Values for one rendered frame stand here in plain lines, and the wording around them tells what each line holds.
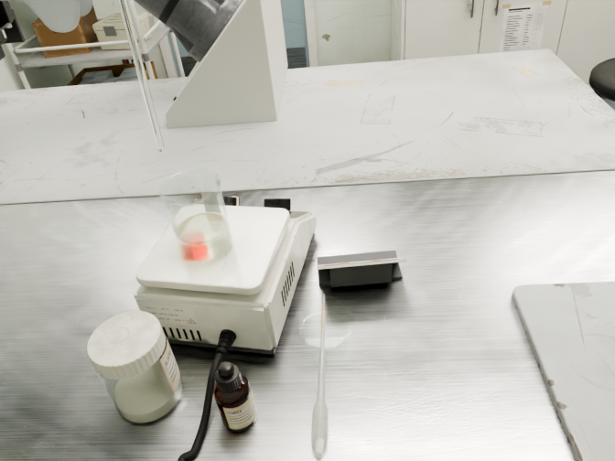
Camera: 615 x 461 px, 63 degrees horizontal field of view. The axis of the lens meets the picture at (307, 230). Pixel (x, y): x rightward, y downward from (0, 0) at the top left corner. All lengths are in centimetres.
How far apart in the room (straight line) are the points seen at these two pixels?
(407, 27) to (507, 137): 209
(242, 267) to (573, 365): 29
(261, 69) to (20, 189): 42
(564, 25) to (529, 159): 234
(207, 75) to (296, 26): 257
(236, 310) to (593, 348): 31
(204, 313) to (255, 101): 51
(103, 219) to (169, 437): 37
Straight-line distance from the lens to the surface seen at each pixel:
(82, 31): 277
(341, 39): 348
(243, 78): 89
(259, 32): 86
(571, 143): 84
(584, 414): 47
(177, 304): 47
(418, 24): 289
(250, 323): 46
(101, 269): 65
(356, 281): 54
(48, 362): 57
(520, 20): 301
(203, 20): 97
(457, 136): 83
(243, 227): 50
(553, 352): 50
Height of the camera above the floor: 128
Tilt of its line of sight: 37 degrees down
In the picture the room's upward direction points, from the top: 7 degrees counter-clockwise
